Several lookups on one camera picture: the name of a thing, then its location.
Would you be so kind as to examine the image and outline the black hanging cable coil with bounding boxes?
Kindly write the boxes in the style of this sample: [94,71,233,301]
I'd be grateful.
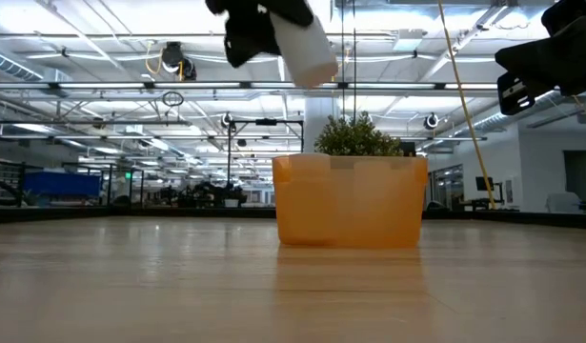
[161,90,186,109]

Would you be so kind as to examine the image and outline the white pill bottle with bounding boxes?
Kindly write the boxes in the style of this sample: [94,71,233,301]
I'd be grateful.
[268,10,340,90]

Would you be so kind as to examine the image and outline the green potted plant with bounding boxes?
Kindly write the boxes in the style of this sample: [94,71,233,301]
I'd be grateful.
[313,111,404,157]

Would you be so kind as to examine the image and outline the white chair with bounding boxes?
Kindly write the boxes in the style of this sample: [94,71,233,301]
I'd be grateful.
[544,191,581,214]

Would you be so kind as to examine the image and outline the black monitor on stand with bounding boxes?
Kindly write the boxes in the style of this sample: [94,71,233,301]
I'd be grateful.
[474,175,505,211]

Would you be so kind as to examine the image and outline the black metal frame rig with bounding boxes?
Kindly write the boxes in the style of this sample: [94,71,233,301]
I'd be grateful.
[226,117,306,192]

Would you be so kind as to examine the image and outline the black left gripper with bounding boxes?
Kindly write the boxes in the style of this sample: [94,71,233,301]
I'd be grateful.
[204,0,316,69]

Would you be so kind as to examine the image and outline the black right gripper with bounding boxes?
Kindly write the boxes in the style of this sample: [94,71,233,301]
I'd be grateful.
[494,0,586,117]

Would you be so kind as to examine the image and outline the blue panel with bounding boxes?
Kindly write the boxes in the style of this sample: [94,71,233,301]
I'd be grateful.
[22,171,103,198]

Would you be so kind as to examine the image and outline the yellow hanging cable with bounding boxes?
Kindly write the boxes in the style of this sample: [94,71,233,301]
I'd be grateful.
[436,0,497,211]

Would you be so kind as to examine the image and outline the orange translucent plastic basket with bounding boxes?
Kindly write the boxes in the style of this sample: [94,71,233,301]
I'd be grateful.
[272,152,429,250]

